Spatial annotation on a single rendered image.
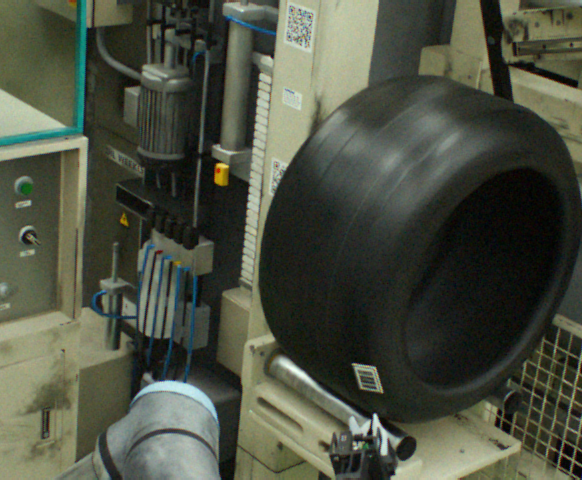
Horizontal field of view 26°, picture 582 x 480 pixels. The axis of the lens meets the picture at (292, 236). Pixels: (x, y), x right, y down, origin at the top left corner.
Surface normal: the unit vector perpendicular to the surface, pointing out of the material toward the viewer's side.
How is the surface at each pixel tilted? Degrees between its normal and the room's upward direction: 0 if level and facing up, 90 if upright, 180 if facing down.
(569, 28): 90
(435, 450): 0
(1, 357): 90
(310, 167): 54
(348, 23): 90
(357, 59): 90
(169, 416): 5
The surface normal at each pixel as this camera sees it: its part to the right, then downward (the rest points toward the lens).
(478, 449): 0.10, -0.91
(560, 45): -0.75, 0.19
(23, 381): 0.65, 0.36
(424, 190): 0.12, -0.17
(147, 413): -0.49, -0.79
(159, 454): -0.18, -0.66
